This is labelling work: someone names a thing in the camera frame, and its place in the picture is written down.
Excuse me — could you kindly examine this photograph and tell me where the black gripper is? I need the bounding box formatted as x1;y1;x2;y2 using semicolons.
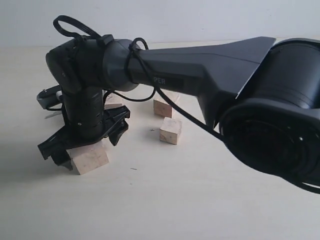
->
38;87;131;171

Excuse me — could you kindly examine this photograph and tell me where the second largest wooden cube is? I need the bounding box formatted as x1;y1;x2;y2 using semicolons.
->
67;141;109;175

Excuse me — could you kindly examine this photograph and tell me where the largest marked wooden cube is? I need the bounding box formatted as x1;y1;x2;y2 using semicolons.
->
104;93;123;110

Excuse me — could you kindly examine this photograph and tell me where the smallest wooden cube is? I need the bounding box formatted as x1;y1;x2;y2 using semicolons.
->
159;117;183;145

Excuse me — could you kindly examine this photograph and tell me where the third largest wooden cube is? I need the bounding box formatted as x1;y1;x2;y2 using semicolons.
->
153;90;180;118

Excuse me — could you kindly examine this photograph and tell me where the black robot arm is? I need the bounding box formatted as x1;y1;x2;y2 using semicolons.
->
37;34;320;194

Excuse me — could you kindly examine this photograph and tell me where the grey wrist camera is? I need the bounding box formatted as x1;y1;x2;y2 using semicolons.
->
36;85;62;110

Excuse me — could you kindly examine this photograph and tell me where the black cable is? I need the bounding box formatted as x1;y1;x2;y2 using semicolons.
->
52;15;320;195

